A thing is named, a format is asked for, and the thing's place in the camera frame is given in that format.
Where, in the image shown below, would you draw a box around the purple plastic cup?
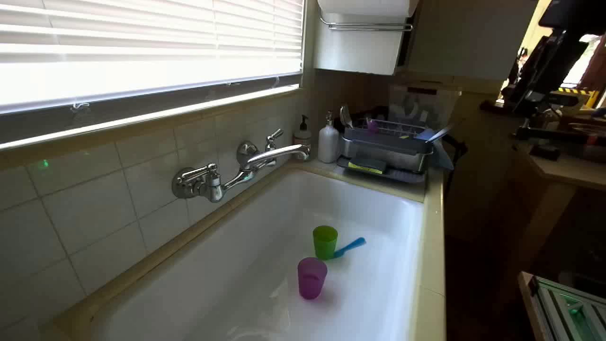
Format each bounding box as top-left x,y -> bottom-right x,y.
296,255 -> 330,301

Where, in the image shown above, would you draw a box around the white sink basin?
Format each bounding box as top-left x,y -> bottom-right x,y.
94,166 -> 427,341

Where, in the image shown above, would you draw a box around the white soap dispenser bottle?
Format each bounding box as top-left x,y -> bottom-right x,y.
317,111 -> 344,164

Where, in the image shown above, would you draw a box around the beige printed box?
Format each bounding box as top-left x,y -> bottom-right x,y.
387,83 -> 463,128

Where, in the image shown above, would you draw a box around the green yellow sponge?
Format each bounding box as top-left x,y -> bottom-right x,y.
345,161 -> 387,176

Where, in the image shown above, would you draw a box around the blue plastic spoon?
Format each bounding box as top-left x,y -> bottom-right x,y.
332,235 -> 368,259

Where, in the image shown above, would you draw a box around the grey metal sink caddy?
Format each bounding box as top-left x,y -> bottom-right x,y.
340,119 -> 455,185

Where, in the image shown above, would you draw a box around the chrome wall faucet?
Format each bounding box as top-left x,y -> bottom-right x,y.
171,127 -> 313,204

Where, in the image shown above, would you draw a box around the black equipment stand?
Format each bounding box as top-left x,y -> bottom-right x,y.
499,26 -> 590,117

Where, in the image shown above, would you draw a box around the white paper towel holder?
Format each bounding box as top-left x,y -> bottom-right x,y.
313,0 -> 423,77

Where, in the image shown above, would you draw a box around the wooden side table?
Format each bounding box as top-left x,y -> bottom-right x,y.
514,138 -> 606,254

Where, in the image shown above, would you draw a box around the white metal frame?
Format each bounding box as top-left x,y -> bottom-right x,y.
518,271 -> 606,341

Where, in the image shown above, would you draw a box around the white window blind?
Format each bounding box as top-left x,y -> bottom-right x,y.
0,0 -> 308,115

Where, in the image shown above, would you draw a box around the green plastic cup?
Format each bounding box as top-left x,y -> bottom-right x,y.
311,223 -> 340,261

